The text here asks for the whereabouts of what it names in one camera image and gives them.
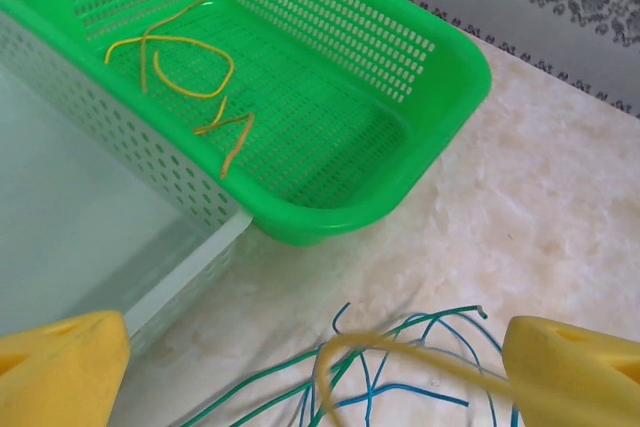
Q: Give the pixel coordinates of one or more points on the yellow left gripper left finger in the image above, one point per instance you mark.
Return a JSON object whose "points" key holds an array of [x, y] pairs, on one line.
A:
{"points": [[60, 372]]}

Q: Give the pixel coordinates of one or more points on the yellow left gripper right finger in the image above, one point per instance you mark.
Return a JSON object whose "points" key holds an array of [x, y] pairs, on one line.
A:
{"points": [[575, 382]]}

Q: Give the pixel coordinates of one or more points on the pale green perforated plastic basket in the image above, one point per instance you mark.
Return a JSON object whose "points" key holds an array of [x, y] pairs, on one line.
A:
{"points": [[75, 197]]}

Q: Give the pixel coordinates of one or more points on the bright green perforated plastic basket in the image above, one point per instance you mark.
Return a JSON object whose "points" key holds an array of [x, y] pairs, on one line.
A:
{"points": [[350, 97]]}

